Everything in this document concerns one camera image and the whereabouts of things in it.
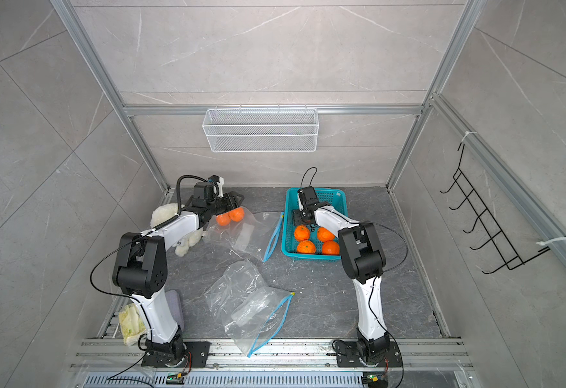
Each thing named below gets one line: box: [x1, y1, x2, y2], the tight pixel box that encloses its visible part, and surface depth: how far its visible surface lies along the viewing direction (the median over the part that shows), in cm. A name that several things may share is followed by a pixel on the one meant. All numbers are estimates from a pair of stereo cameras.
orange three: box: [294, 224, 311, 242], surface depth 99 cm
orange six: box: [228, 206, 245, 223], surface depth 105 cm
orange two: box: [296, 240, 317, 254], surface depth 92 cm
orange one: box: [321, 240, 341, 256], surface depth 93 cm
